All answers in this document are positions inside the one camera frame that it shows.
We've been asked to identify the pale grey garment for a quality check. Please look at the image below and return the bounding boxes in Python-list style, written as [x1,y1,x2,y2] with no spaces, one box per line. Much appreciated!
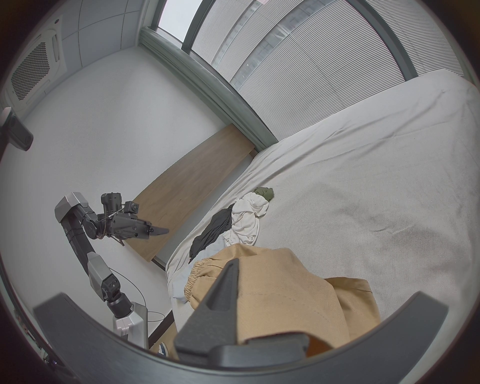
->
[169,240,229,304]

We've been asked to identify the white garment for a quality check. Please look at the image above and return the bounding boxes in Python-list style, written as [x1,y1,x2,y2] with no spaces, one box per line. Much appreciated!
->
[224,192,271,246]

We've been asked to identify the white ceiling air conditioner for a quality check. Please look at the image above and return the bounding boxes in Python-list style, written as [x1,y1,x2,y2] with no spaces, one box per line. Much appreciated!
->
[7,15,68,111]

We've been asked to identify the black cable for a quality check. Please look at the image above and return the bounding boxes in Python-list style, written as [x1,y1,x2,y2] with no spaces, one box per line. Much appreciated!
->
[109,265,167,324]

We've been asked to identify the black garment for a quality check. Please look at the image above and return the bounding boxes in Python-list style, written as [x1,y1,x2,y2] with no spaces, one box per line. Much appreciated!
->
[188,208,235,263]

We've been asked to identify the blue-green curtain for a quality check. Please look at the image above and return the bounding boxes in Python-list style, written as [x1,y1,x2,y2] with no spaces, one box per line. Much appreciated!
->
[139,27,280,152]

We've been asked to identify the bed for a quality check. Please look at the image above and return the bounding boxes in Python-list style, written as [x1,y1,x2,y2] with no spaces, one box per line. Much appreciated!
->
[124,69,480,361]

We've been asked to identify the window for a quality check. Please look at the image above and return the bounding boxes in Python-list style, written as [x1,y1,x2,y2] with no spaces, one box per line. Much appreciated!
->
[157,0,466,143]

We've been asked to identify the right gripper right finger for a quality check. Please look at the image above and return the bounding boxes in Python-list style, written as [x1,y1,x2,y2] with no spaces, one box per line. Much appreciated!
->
[207,331,311,372]

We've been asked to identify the tan shorts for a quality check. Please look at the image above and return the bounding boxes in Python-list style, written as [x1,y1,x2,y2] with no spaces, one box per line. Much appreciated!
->
[183,244,381,349]

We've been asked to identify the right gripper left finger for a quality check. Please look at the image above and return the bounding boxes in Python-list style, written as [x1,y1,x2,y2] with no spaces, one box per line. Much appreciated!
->
[173,257,241,358]

